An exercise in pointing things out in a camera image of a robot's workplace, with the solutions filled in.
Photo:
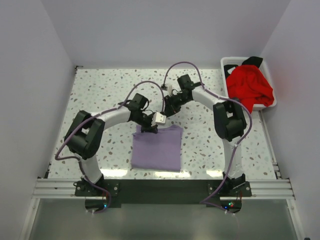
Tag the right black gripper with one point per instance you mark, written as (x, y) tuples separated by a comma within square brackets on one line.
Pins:
[(170, 107)]

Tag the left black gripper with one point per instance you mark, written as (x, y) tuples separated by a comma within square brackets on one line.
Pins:
[(150, 128)]

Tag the purple t shirt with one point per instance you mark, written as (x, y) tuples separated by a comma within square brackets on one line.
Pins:
[(159, 151)]

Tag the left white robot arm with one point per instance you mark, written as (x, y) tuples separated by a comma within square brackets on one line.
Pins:
[(86, 131)]

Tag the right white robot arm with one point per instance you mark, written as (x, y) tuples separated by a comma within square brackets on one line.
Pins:
[(229, 124)]

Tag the white plastic basket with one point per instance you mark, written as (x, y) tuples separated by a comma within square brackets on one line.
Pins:
[(266, 73)]

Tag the red t shirt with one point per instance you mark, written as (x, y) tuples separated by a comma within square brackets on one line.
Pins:
[(248, 84)]

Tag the black t shirt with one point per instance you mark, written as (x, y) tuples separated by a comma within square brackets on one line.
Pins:
[(252, 60)]

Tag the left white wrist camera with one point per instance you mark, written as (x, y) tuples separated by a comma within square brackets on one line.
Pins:
[(158, 119)]

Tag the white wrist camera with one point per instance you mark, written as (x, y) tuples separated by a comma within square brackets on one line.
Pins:
[(158, 119), (168, 88)]

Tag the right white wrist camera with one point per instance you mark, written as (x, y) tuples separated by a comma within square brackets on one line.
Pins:
[(168, 88)]

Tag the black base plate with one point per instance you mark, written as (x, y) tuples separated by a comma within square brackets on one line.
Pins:
[(113, 193)]

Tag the aluminium frame rail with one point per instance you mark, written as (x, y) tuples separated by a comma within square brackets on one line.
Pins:
[(274, 189)]

